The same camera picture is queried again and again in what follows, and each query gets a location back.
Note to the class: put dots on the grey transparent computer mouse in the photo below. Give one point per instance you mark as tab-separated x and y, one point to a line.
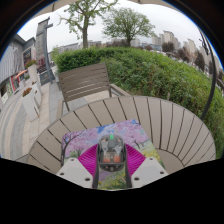
111	153

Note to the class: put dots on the green hedge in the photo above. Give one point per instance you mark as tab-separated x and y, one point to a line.
166	76

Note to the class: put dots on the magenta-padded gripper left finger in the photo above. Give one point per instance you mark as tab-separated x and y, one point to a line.
75	173

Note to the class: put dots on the round-crowned tree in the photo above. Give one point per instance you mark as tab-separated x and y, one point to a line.
128	25

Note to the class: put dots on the white flower planter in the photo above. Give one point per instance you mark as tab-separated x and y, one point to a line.
33	73
30	105

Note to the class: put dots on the dark curved umbrella pole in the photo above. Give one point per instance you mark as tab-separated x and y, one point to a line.
213	73

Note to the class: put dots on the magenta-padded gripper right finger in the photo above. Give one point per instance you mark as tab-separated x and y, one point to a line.
148	171

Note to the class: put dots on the thin-crowned tree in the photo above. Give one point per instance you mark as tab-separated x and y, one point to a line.
85	30

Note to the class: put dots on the grey sign pillar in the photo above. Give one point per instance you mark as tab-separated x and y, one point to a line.
45	53

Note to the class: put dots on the distant apartment buildings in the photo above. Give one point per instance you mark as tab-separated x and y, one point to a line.
168	36

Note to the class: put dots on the beige umbrella canopy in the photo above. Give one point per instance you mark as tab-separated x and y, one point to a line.
60	4

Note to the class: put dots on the brown slatted chair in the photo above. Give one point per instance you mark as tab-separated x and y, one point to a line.
85	81

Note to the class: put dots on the flower print mouse pad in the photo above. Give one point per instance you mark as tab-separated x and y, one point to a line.
83	140

